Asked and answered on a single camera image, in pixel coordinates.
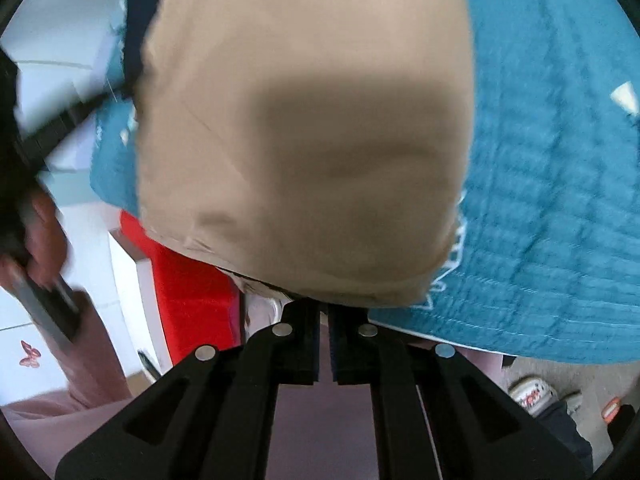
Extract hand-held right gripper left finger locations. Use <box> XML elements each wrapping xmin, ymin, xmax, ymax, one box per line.
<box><xmin>55</xmin><ymin>302</ymin><xmax>321</xmax><ymax>480</ymax></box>

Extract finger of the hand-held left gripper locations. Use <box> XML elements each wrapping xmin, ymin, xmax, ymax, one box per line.
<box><xmin>20</xmin><ymin>76</ymin><xmax>141</xmax><ymax>161</ymax></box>

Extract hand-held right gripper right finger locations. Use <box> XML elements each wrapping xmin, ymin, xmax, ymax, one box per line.
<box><xmin>327</xmin><ymin>305</ymin><xmax>587</xmax><ymax>480</ymax></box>

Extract tan jacket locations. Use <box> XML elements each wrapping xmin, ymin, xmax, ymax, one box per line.
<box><xmin>135</xmin><ymin>0</ymin><xmax>476</xmax><ymax>308</ymax></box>

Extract person's left forearm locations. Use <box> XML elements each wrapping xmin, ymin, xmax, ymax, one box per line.
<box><xmin>47</xmin><ymin>287</ymin><xmax>132</xmax><ymax>408</ymax></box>

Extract person's left hand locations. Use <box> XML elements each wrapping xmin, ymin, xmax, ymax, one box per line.
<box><xmin>21</xmin><ymin>191</ymin><xmax>71</xmax><ymax>290</ymax></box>

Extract mauve pants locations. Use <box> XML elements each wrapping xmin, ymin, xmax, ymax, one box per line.
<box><xmin>0</xmin><ymin>350</ymin><xmax>518</xmax><ymax>480</ymax></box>

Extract dark navy cloth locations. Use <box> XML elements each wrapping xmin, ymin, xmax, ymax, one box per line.
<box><xmin>122</xmin><ymin>0</ymin><xmax>173</xmax><ymax>88</ymax></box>

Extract red fabric item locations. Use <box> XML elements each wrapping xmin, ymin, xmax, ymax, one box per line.
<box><xmin>119</xmin><ymin>209</ymin><xmax>243</xmax><ymax>368</ymax></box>

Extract white cabinet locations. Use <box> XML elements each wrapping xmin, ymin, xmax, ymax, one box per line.
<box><xmin>111</xmin><ymin>232</ymin><xmax>175</xmax><ymax>380</ymax></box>

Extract dark grey cloth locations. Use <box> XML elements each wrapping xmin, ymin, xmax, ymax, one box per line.
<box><xmin>536</xmin><ymin>399</ymin><xmax>595</xmax><ymax>479</ymax></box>

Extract butterfly wall sticker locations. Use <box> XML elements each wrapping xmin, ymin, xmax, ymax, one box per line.
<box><xmin>19</xmin><ymin>340</ymin><xmax>42</xmax><ymax>369</ymax></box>

